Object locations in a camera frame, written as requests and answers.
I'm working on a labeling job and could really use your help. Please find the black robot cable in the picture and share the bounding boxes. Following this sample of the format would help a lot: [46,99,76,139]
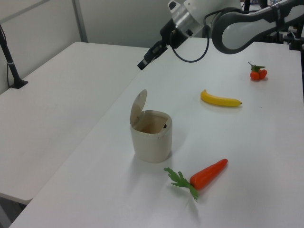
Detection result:
[169,10,211,63]

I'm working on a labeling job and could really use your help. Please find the black camera pole with base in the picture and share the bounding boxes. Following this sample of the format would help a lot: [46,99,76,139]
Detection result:
[0,23,29,89]

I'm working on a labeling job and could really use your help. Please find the black equipment stand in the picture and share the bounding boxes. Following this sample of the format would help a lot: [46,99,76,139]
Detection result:
[267,22,304,50]

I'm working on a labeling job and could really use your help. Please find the yellow toy banana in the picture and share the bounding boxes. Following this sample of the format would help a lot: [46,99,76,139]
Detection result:
[200,89,243,108]

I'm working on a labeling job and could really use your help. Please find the beige garbage bin with lid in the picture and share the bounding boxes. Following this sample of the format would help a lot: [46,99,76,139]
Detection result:
[129,89,173,164]

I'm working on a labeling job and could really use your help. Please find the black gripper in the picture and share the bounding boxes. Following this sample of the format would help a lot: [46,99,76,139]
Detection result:
[137,18,191,70]

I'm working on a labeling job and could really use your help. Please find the toy tangerine bunch with leaves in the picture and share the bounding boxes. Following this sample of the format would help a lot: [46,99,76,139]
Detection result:
[247,61,268,81]

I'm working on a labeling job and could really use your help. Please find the orange toy carrot green leaves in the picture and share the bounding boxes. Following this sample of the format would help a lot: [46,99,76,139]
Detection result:
[163,158,229,203]

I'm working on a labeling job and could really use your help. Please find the grey metal partition post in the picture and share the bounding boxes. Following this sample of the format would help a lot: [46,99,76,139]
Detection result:
[72,0,88,43]

